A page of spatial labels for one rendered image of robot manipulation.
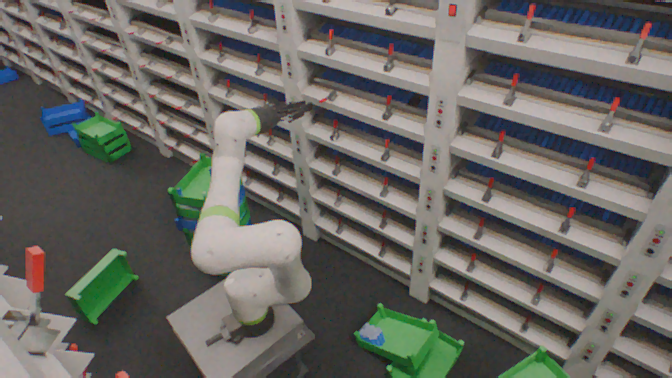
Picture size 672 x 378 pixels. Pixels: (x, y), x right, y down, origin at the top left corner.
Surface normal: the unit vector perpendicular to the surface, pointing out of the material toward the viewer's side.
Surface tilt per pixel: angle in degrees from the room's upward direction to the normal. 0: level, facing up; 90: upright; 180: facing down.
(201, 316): 2
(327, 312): 0
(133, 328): 0
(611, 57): 17
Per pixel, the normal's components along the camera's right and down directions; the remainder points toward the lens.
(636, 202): -0.22, -0.58
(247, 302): 0.13, 0.62
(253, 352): -0.06, -0.75
